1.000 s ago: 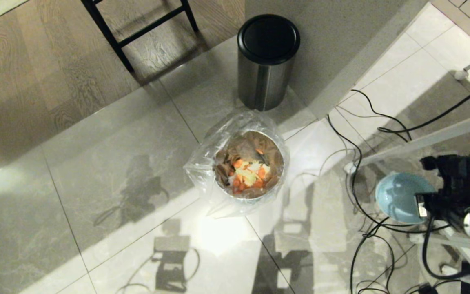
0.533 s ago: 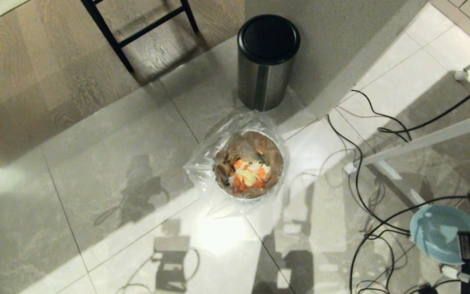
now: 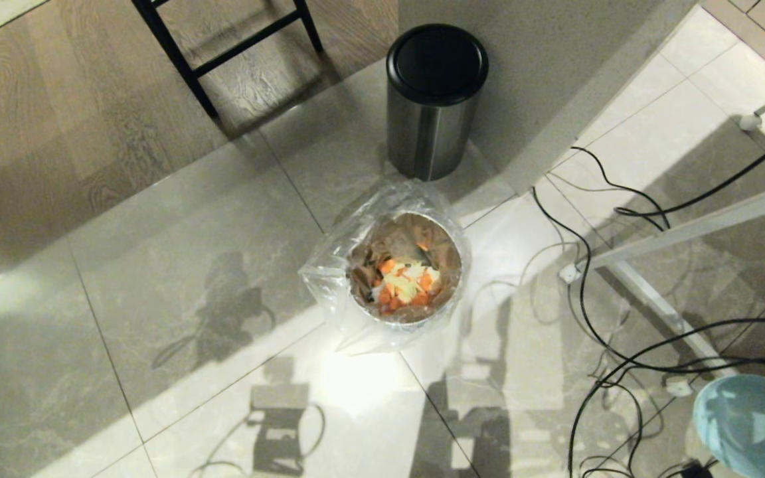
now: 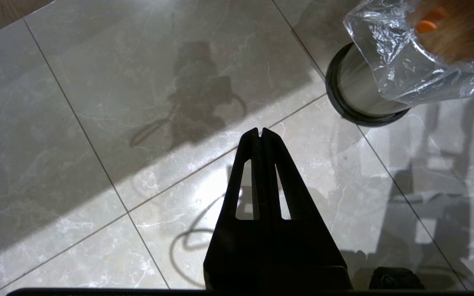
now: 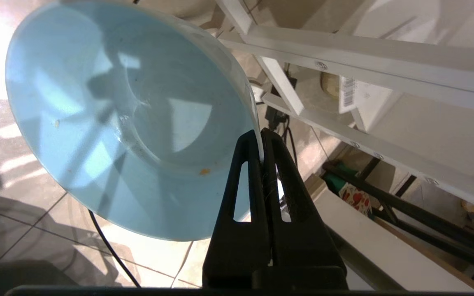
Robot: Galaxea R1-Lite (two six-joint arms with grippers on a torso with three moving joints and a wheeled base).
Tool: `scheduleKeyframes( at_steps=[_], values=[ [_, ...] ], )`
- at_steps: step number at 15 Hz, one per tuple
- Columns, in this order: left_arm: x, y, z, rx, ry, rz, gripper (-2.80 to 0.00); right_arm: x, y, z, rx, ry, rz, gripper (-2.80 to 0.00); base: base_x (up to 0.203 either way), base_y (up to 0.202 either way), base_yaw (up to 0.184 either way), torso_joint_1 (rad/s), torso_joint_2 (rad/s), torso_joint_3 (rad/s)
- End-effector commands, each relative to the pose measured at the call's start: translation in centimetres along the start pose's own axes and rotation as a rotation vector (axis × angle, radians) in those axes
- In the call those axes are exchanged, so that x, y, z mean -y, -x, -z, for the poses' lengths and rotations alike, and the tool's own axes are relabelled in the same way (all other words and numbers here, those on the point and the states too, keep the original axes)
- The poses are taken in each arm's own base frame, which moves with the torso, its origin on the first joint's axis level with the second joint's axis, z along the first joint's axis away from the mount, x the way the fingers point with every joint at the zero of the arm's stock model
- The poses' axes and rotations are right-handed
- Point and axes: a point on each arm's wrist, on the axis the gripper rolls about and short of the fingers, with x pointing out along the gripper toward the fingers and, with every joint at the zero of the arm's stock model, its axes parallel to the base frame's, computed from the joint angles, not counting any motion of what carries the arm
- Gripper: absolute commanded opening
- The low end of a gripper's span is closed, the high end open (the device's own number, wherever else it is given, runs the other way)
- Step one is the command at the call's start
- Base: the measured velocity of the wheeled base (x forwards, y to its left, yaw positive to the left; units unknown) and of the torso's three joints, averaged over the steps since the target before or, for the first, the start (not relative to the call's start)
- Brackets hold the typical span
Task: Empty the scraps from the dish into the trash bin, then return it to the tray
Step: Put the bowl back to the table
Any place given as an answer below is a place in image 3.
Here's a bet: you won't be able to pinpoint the steel round trash can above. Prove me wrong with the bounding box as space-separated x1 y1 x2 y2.
386 63 483 182

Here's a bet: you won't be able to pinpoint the black metal chair frame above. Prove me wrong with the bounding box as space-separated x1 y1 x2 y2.
131 0 324 120

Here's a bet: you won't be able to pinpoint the open bin with plastic bag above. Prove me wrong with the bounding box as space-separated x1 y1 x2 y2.
298 178 473 356

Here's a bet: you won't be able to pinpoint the small round waste bin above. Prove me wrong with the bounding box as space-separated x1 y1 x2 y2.
347 211 464 326

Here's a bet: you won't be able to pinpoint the black cable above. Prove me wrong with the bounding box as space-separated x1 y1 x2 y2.
568 146 672 232
614 119 765 218
567 317 765 478
531 187 765 374

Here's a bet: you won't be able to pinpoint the white metal table frame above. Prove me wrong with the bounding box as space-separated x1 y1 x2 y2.
588 176 765 380

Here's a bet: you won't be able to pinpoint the light blue dish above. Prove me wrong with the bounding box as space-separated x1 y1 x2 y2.
693 374 765 478

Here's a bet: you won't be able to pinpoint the black trash can lid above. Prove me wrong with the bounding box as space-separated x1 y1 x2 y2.
386 24 489 107

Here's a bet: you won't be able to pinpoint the orange and white food scraps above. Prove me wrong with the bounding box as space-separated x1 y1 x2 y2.
371 240 443 313

